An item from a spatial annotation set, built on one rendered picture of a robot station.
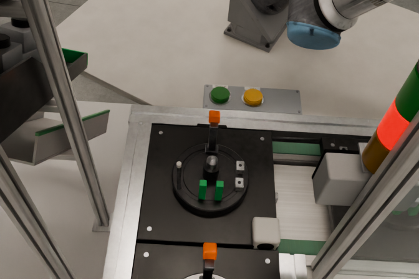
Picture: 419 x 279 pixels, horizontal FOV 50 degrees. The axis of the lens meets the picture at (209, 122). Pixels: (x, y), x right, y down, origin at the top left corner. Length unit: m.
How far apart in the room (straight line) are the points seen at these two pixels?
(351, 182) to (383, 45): 0.81
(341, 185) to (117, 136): 0.59
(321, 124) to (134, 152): 0.39
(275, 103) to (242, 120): 0.08
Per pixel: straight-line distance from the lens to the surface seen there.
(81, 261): 0.91
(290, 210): 0.89
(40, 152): 0.63
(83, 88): 2.28
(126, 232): 0.81
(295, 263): 0.81
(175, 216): 0.80
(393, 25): 1.42
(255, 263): 0.78
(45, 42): 0.53
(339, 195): 0.60
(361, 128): 0.99
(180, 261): 0.77
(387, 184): 0.52
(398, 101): 0.48
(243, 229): 0.80
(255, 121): 0.94
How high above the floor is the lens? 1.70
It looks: 53 degrees down
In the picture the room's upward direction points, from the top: 5 degrees clockwise
